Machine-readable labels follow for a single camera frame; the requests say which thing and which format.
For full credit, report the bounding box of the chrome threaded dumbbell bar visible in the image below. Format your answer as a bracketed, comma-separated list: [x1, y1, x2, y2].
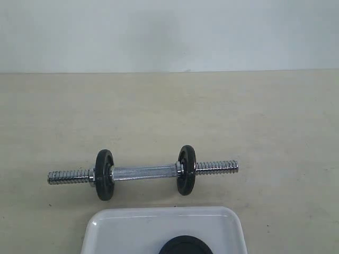
[47, 160, 239, 185]

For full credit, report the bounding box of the black right weight plate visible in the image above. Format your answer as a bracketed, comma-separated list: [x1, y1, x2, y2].
[177, 145, 197, 196]

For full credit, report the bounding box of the black left weight plate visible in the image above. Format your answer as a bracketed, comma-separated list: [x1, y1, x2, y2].
[95, 149, 114, 201]

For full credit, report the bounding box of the chrome collar nut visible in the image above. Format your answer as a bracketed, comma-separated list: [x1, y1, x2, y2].
[88, 168, 95, 187]

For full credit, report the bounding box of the white plastic tray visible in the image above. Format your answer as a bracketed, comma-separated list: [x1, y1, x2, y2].
[81, 206, 247, 253]

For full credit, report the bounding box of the black weight plate in tray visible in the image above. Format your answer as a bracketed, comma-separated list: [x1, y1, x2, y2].
[159, 235, 213, 254]

